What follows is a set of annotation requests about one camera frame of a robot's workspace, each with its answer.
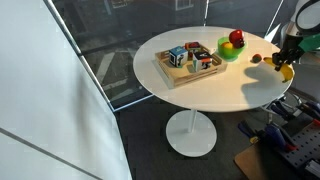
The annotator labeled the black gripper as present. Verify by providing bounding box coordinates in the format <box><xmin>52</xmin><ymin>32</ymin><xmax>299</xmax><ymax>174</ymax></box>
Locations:
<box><xmin>271</xmin><ymin>34</ymin><xmax>304</xmax><ymax>72</ymax></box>

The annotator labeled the red apple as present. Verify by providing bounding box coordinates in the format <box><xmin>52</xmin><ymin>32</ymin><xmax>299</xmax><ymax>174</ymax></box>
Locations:
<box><xmin>228</xmin><ymin>28</ymin><xmax>246</xmax><ymax>50</ymax></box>

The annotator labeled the white table pedestal base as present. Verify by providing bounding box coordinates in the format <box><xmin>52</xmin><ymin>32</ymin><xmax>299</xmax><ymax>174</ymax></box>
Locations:
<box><xmin>165</xmin><ymin>109</ymin><xmax>218</xmax><ymax>158</ymax></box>

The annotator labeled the blue clamp orange handle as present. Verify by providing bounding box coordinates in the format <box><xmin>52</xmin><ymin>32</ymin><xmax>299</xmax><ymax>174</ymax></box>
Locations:
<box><xmin>265</xmin><ymin>101</ymin><xmax>298</xmax><ymax>122</ymax></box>
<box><xmin>237</xmin><ymin>119</ymin><xmax>300</xmax><ymax>153</ymax></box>
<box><xmin>295</xmin><ymin>100</ymin><xmax>320</xmax><ymax>127</ymax></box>

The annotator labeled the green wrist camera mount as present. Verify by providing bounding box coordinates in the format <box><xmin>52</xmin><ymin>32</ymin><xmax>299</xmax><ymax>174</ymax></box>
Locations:
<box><xmin>297</xmin><ymin>32</ymin><xmax>320</xmax><ymax>54</ymax></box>

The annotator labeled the green bowl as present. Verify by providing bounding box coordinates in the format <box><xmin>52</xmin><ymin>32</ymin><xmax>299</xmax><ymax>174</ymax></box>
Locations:
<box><xmin>216</xmin><ymin>36</ymin><xmax>248</xmax><ymax>62</ymax></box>

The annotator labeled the yellow banana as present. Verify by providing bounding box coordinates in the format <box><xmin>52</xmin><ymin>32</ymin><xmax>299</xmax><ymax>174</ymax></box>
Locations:
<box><xmin>262</xmin><ymin>56</ymin><xmax>295</xmax><ymax>84</ymax></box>

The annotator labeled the orange fruit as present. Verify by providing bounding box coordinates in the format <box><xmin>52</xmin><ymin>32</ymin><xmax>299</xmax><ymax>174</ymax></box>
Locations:
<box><xmin>221</xmin><ymin>41</ymin><xmax>235</xmax><ymax>51</ymax></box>

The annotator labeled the white red green cube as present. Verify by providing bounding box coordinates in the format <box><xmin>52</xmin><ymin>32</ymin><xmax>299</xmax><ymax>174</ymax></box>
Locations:
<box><xmin>192</xmin><ymin>50</ymin><xmax>214</xmax><ymax>73</ymax></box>

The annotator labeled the blue white picture cube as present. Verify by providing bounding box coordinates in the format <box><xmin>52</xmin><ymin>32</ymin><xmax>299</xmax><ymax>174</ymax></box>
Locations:
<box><xmin>168</xmin><ymin>45</ymin><xmax>190</xmax><ymax>69</ymax></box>

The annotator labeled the wooden tray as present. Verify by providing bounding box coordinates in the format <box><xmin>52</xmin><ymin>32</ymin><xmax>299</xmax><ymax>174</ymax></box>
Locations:
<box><xmin>153</xmin><ymin>44</ymin><xmax>229</xmax><ymax>90</ymax></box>

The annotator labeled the black pegboard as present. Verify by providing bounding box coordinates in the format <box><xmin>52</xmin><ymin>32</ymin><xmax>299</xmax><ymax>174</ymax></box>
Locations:
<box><xmin>275</xmin><ymin>120</ymin><xmax>320</xmax><ymax>180</ymax></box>

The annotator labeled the small red fruit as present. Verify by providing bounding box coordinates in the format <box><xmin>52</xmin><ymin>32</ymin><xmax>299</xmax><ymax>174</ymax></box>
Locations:
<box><xmin>251</xmin><ymin>53</ymin><xmax>263</xmax><ymax>64</ymax></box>

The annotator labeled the brown cork board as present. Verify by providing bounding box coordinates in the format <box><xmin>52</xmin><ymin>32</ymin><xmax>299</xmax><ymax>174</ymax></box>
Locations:
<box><xmin>233</xmin><ymin>141</ymin><xmax>302</xmax><ymax>180</ymax></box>

